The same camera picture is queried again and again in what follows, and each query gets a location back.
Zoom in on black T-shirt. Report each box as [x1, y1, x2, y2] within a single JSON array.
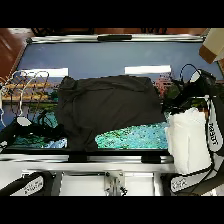
[[54, 75, 167, 153]]

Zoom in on cardboard box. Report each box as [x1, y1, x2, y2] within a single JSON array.
[[199, 28, 224, 65]]

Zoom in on silver frame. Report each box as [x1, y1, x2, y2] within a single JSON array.
[[0, 33, 224, 197]]

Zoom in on black cable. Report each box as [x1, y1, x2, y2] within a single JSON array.
[[179, 63, 203, 84]]

